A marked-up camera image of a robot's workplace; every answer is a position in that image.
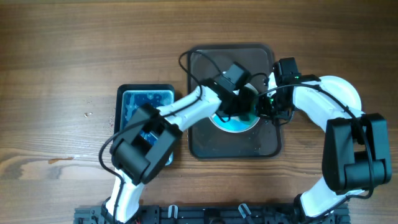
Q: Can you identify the black mounting rail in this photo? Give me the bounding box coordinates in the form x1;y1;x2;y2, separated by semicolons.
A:
73;203;351;224

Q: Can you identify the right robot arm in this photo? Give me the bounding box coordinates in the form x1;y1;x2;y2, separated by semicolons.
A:
257;73;392;223

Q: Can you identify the dark brown serving tray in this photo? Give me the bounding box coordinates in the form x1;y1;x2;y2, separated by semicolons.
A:
187;43;282;160

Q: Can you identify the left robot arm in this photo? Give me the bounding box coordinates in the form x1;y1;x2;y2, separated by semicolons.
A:
104;79;256;223

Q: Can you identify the white plate blue streak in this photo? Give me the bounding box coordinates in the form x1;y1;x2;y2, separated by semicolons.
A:
208;82;261;134

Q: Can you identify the large white plate blue smear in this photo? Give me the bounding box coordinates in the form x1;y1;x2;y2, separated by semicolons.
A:
303;75;364;126

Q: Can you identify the green sponge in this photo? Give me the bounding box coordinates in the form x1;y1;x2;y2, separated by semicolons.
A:
239;113;256;123

